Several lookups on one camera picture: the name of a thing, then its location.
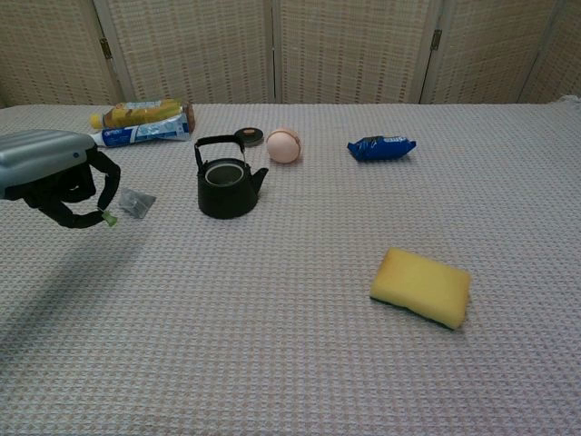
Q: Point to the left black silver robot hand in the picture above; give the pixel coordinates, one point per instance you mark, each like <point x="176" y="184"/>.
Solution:
<point x="41" y="156"/>

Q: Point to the pyramid tea bag with tag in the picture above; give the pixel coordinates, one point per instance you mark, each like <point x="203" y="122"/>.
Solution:
<point x="136" y="204"/>

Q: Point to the black cast iron teapot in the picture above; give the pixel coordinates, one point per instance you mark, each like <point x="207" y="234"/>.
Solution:
<point x="227" y="200"/>

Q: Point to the black round teapot lid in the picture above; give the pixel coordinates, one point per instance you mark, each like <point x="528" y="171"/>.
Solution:
<point x="252" y="136"/>

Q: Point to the yellow drink bottle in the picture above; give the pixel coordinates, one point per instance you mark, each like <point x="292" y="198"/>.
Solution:
<point x="136" y="113"/>

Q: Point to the blue white toothpaste tube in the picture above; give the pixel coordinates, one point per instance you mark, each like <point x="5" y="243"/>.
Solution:
<point x="145" y="132"/>

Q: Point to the woven bamboo folding screen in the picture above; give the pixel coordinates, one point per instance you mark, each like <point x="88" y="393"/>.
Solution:
<point x="204" y="50"/>

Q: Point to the pink ball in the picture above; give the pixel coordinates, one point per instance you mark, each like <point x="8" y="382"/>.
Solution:
<point x="283" y="146"/>

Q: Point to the pale woven tablecloth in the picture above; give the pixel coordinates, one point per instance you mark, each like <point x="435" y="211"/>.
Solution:
<point x="272" y="318"/>

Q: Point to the blue cookie packet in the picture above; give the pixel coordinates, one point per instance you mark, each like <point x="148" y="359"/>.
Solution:
<point x="381" y="147"/>

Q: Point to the yellow sponge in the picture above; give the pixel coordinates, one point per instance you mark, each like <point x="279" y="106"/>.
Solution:
<point x="420" y="284"/>

